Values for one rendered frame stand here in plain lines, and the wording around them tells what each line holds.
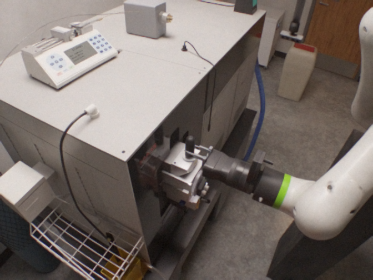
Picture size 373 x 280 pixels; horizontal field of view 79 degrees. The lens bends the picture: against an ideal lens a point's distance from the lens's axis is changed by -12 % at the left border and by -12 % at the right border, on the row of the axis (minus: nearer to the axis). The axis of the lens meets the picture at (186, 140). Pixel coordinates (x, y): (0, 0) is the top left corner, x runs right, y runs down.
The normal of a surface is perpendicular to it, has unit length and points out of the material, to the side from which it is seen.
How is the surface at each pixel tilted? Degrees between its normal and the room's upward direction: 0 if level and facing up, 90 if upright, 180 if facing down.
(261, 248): 0
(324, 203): 32
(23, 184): 0
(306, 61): 84
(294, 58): 84
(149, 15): 90
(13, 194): 0
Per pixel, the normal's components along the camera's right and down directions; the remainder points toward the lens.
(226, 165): -0.10, -0.76
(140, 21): -0.46, 0.61
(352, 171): -0.55, -0.43
